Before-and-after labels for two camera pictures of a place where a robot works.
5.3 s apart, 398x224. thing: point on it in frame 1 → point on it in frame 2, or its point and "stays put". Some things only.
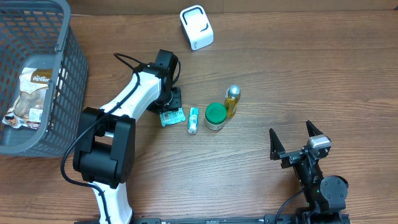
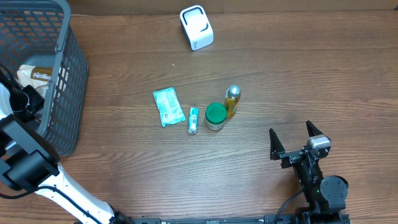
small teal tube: (193, 120) stays put
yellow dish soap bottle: (232, 96) stays put
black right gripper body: (291, 158) stays put
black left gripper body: (173, 104) → (28, 104)
